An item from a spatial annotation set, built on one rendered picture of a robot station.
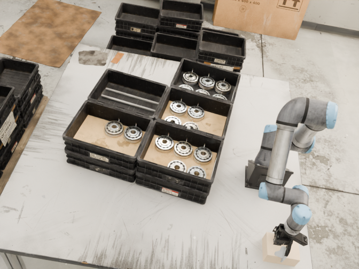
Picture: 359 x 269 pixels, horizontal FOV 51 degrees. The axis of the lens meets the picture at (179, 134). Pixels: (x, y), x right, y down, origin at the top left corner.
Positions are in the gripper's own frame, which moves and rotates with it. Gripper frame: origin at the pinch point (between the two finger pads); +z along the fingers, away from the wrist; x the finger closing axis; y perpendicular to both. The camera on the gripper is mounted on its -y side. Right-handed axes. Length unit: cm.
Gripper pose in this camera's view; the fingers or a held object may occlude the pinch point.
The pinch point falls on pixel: (281, 247)
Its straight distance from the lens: 199.5
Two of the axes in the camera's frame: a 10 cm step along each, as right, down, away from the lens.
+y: -9.9, -1.7, -0.2
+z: -1.3, 6.5, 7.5
